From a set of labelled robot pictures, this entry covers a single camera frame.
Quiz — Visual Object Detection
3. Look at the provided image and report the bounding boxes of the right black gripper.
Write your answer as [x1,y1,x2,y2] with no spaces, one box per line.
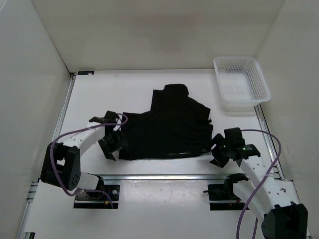
[200,133,232,168]

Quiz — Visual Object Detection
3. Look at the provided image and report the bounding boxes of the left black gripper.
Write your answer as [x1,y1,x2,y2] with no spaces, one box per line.
[98,129,129,160]

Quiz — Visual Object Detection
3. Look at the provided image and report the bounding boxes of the black shorts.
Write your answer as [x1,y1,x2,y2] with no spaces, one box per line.
[119,84,213,160]

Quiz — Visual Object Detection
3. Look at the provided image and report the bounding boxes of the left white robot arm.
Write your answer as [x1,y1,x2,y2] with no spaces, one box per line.
[40,111,128,199]

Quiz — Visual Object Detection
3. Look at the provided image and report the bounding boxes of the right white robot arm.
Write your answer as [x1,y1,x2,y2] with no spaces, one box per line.
[211,127,308,239]

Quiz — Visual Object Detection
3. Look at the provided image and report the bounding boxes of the white plastic basket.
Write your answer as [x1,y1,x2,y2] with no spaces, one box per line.
[213,56,271,110]

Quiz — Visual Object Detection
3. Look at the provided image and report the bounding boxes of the aluminium frame rail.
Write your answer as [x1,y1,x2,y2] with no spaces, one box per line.
[100,174,226,180]

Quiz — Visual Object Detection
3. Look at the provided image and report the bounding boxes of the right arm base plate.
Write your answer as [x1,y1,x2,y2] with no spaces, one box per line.
[203,184,245,211]

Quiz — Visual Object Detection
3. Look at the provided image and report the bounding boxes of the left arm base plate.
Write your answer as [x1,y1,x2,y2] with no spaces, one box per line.
[73,184,120,210]

